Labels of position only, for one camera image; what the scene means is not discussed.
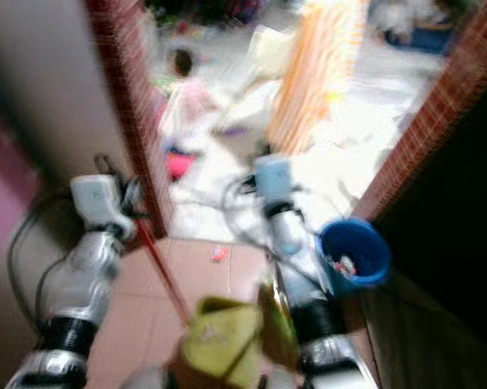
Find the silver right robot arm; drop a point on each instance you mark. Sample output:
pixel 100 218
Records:
pixel 300 275

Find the child in pink clothes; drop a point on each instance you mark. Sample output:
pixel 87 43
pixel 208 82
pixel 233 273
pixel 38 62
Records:
pixel 186 101

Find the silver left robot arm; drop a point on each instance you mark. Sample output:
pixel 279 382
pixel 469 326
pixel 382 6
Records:
pixel 81 284

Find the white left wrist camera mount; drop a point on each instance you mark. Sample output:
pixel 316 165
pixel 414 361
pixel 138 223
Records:
pixel 101 198

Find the pink plastic stool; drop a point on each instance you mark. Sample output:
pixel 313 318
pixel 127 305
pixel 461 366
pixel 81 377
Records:
pixel 178 164

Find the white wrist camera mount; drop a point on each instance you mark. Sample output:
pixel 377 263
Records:
pixel 274 178
pixel 101 198

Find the orange striped hanging cloth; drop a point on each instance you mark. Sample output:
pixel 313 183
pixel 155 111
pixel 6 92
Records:
pixel 316 73

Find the grey robot right leg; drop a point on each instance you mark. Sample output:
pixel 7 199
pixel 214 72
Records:
pixel 277 382

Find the grey robot leg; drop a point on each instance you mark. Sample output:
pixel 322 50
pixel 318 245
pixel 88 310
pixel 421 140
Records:
pixel 277 382
pixel 144 379

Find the blue plastic bucket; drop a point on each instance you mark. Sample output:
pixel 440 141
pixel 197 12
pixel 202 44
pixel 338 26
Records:
pixel 356 247

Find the blue mat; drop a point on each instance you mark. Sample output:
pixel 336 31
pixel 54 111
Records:
pixel 417 36

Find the grey robot left leg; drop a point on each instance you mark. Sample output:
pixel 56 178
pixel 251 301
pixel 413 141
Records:
pixel 144 379

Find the red litter scrap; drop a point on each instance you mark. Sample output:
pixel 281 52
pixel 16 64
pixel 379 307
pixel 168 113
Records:
pixel 220 254

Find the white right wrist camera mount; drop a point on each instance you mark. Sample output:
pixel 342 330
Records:
pixel 274 178

